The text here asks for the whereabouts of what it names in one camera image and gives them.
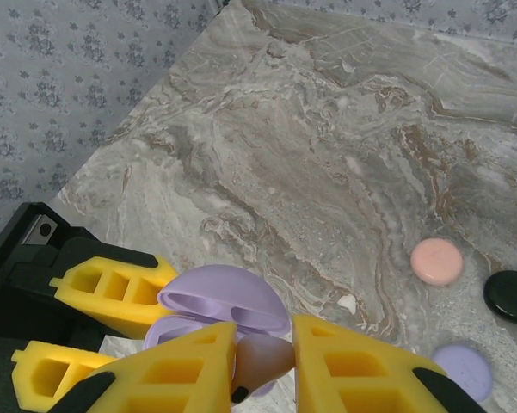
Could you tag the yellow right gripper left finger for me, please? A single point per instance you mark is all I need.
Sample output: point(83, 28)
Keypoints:
point(215, 344)

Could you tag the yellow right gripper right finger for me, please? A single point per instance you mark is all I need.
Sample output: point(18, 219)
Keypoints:
point(309, 357)

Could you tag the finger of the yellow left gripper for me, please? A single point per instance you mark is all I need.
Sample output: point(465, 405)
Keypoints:
point(23, 361)
point(90, 303)

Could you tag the purple earbud charging case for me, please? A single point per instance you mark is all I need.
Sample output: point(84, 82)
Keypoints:
point(463, 372)
point(223, 288)

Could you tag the pink earbud charging case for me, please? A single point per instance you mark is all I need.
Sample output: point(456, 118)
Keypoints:
point(436, 261)

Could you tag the black earbud charging case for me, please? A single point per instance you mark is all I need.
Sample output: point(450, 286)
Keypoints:
point(509, 297)

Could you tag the small white ear tip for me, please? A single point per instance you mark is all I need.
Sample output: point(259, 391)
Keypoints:
point(348, 303)

